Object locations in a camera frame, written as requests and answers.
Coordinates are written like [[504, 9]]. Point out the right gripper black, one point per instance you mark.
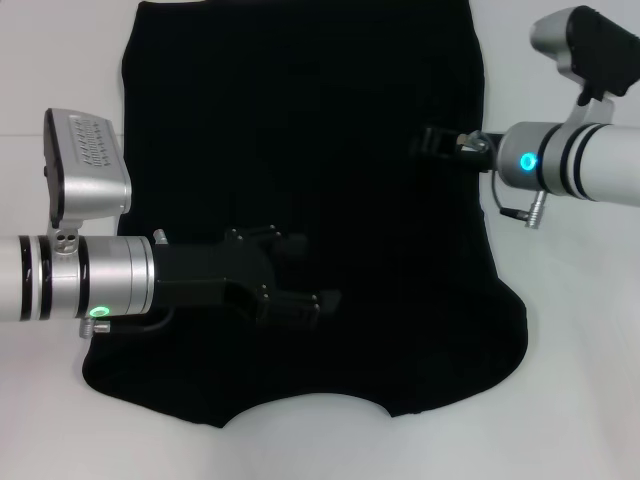
[[482, 152]]

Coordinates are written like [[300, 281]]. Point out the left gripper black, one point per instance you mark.
[[210, 275]]

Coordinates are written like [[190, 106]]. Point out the black shirt with FREE print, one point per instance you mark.
[[350, 225]]

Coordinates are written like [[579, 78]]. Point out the left robot arm silver white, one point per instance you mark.
[[75, 280]]

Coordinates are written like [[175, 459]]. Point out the right robot arm silver white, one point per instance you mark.
[[575, 160]]

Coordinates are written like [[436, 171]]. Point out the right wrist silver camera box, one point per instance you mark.
[[585, 45]]

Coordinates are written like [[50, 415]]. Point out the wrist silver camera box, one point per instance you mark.
[[585, 45], [85, 165]]

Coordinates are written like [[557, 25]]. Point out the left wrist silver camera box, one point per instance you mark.
[[85, 165]]

